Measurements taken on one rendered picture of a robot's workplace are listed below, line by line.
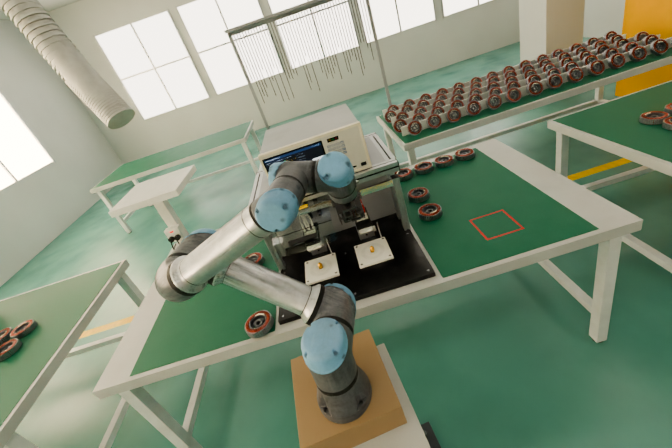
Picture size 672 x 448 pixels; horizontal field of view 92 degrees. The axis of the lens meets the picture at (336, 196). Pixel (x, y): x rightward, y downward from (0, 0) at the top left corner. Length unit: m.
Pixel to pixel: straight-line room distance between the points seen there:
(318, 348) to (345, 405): 0.18
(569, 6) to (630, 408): 4.05
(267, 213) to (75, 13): 8.10
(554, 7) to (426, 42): 3.68
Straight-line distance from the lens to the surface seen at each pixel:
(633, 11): 4.74
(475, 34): 8.52
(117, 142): 8.86
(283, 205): 0.60
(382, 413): 1.00
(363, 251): 1.49
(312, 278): 1.46
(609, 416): 1.97
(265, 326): 1.39
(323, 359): 0.85
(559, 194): 1.76
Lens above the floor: 1.71
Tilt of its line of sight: 28 degrees down
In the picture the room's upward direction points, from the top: 19 degrees counter-clockwise
